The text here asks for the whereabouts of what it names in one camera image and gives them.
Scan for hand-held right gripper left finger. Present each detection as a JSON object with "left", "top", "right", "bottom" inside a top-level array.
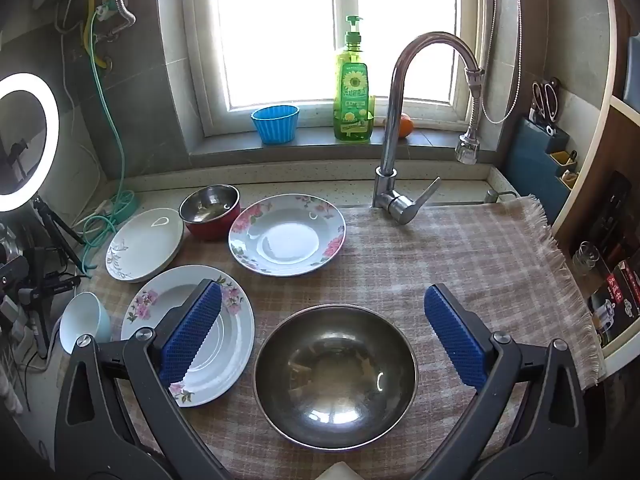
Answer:
[{"left": 54, "top": 278, "right": 233, "bottom": 480}]

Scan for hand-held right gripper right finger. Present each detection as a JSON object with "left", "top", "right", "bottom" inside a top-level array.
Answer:
[{"left": 415, "top": 282, "right": 587, "bottom": 480}]

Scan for pink floral plate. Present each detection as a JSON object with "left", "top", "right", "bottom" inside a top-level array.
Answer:
[
  {"left": 120, "top": 265, "right": 256, "bottom": 407},
  {"left": 228, "top": 193, "right": 347, "bottom": 277}
]

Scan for white plate grey leaf print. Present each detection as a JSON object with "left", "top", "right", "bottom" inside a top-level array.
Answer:
[{"left": 105, "top": 207, "right": 185, "bottom": 283}]

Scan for red steel bowl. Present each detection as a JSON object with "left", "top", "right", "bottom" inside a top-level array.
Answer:
[{"left": 179, "top": 185, "right": 243, "bottom": 241}]

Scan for light blue bowl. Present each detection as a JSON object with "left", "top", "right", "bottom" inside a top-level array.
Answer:
[{"left": 59, "top": 291, "right": 112, "bottom": 356}]

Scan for large steel bowl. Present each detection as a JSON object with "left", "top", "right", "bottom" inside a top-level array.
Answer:
[{"left": 253, "top": 304, "right": 419, "bottom": 450}]

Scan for pink plaid cloth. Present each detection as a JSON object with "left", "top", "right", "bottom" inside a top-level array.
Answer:
[{"left": 60, "top": 194, "right": 610, "bottom": 480}]

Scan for glass cup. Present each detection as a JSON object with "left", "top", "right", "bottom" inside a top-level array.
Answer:
[{"left": 572, "top": 241, "right": 601, "bottom": 273}]

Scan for printed box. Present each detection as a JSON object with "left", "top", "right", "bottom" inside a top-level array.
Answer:
[{"left": 587, "top": 260, "right": 640, "bottom": 348}]

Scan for blue knife holder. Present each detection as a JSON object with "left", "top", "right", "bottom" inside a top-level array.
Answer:
[{"left": 502, "top": 117, "right": 581, "bottom": 226}]

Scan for black tripod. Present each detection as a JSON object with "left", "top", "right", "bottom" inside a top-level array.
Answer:
[{"left": 32, "top": 195, "right": 91, "bottom": 276}]

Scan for white shelf unit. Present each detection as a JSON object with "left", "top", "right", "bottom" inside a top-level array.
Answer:
[{"left": 550, "top": 95, "right": 640, "bottom": 361}]

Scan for steel faucet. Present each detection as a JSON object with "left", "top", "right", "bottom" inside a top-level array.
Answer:
[{"left": 372, "top": 31, "right": 487, "bottom": 226}]

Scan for blue ribbed cup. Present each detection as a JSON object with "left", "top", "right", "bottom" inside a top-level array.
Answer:
[{"left": 250, "top": 104, "right": 300, "bottom": 145}]

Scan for green dish soap bottle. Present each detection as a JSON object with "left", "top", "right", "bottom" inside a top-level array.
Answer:
[{"left": 333, "top": 15, "right": 375, "bottom": 142}]

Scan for black scissors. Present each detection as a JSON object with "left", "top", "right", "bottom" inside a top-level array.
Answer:
[{"left": 531, "top": 77, "right": 561, "bottom": 133}]

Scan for white window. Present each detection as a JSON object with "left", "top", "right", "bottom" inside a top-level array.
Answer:
[{"left": 180, "top": 0, "right": 493, "bottom": 136}]

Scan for yellow pipe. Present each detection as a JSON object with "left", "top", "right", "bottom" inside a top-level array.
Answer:
[{"left": 82, "top": 0, "right": 108, "bottom": 68}]

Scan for teal hose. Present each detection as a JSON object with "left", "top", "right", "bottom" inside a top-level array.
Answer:
[{"left": 82, "top": 7, "right": 141, "bottom": 278}]

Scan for ring light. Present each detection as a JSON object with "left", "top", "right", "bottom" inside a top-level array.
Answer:
[{"left": 0, "top": 72, "right": 61, "bottom": 212}]

